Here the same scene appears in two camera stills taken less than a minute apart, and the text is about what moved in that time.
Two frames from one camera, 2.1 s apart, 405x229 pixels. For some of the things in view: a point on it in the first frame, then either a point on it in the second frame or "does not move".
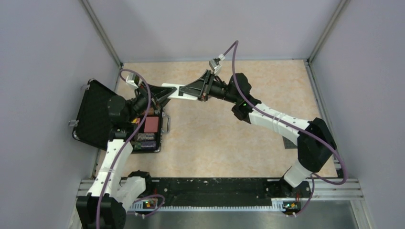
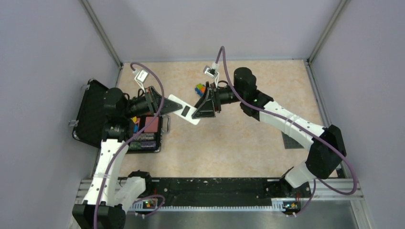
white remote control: x=175 y=95 to x=186 y=112
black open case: x=92 y=123 does not move
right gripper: x=201 y=87 to x=206 y=108
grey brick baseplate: x=288 y=144 does not move
